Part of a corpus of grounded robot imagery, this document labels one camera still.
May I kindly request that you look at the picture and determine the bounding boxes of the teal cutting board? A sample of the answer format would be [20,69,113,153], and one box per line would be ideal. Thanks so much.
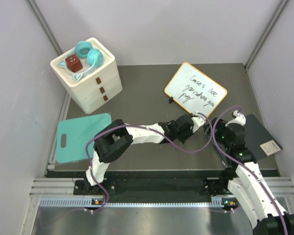
[56,113,112,164]

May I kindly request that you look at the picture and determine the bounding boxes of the black flat box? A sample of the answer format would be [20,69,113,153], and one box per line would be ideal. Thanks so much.
[203,113,283,169]

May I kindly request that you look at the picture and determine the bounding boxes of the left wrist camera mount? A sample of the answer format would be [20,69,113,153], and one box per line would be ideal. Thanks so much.
[191,112,207,133]

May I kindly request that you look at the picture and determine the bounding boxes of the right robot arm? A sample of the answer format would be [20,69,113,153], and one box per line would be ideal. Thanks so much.
[204,114,294,235]

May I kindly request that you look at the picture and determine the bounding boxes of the grey slotted cable duct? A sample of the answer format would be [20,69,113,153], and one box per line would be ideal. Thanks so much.
[40,197,239,209]

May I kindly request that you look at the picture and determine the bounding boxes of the white three-drawer storage box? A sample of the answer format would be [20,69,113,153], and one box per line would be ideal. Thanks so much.
[50,38,123,114]

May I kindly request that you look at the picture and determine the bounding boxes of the aluminium frame rail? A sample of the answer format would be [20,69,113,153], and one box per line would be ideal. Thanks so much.
[29,178,74,197]

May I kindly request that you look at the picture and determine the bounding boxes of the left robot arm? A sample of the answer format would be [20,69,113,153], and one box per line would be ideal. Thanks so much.
[84,115,204,194]

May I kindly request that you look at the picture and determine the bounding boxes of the yellow-framed whiteboard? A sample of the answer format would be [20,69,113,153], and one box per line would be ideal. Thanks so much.
[164,62,228,117]

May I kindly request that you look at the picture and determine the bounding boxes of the brown cube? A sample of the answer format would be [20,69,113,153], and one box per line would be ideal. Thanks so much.
[65,54,83,72]

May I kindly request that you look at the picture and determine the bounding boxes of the teal cat-ear headphones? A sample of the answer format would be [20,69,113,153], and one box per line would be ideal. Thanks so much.
[57,41,104,82]

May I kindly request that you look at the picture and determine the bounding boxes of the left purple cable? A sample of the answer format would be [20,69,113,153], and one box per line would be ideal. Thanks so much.
[85,111,213,212]

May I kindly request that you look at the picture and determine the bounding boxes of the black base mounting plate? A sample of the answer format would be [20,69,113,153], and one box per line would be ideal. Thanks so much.
[73,177,230,199]

